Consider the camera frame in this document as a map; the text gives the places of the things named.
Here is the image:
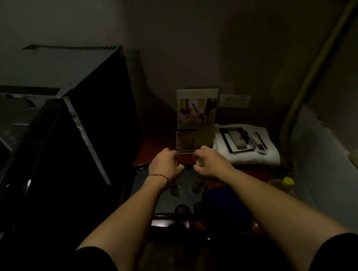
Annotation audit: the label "person's right hand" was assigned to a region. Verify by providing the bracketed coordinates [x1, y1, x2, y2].
[190, 141, 237, 185]

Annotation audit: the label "person's left hand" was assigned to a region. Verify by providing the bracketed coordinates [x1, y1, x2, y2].
[145, 145, 188, 192]

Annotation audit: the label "clear plastic water bottle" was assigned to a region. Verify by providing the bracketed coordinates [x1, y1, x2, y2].
[186, 158, 209, 196]
[167, 173, 188, 199]

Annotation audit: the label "black mini fridge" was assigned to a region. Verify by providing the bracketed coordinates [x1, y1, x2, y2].
[0, 30, 161, 271]

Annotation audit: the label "person's left forearm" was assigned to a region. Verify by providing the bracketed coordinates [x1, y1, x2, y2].
[67, 174, 184, 271]

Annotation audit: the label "person's right forearm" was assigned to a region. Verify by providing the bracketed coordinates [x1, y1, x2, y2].
[218, 151, 356, 271]

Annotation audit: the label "yellow capped liquid bottle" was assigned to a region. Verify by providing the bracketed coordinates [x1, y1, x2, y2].
[269, 175, 297, 201]

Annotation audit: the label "person's black right sleeve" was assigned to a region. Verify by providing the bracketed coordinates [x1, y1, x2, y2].
[300, 231, 358, 271]

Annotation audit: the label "red wooden side cabinet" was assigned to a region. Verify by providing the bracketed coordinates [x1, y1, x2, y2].
[128, 117, 283, 254]

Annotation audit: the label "remote controls on black folder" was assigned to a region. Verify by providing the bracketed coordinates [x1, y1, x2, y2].
[219, 123, 257, 156]

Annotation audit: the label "grey remote control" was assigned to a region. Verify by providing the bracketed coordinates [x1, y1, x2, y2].
[228, 125, 249, 151]

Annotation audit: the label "black serving tray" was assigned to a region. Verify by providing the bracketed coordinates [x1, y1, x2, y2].
[125, 154, 212, 226]

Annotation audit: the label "blue cloth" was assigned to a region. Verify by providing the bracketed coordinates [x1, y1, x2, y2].
[204, 182, 253, 234]

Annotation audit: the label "printed brochure stand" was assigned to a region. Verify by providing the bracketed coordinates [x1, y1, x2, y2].
[167, 83, 228, 157]

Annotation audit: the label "white folded towel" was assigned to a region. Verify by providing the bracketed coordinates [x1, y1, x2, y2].
[210, 115, 282, 175]

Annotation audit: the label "braided wrist bracelet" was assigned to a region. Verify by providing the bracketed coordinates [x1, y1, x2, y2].
[147, 171, 172, 189]

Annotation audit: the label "white double wall socket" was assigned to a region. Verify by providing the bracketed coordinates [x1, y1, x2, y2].
[217, 90, 253, 113]

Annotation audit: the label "white wall panel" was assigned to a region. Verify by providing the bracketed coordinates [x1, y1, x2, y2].
[280, 97, 358, 253]

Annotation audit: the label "green wall pipe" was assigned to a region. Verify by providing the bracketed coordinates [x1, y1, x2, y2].
[255, 0, 358, 169]

